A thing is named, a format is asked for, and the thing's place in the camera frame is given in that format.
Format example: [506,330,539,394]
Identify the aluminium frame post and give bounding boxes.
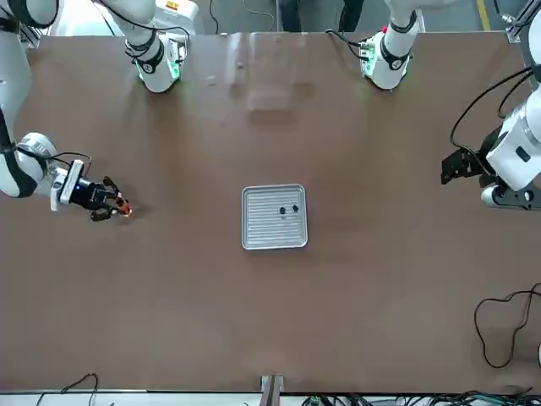
[260,374,287,406]

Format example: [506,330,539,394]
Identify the black base power cable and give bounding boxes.
[324,28,369,60]

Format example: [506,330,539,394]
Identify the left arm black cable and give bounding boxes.
[450,65,541,170]

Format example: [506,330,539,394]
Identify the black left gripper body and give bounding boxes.
[477,129,506,178]

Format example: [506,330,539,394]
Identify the thin black lamp cable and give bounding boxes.
[473,282,541,369]

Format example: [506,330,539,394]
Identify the white cabinet with warning label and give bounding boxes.
[152,0,199,33]

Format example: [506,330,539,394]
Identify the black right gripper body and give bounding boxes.
[77,178,107,211]

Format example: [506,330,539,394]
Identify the silver ribbed metal tray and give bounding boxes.
[241,183,309,251]

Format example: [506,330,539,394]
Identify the tangled black cables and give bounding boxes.
[300,387,541,406]

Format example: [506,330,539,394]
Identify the aluminium frame profile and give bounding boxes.
[502,0,541,43]
[16,20,43,48]

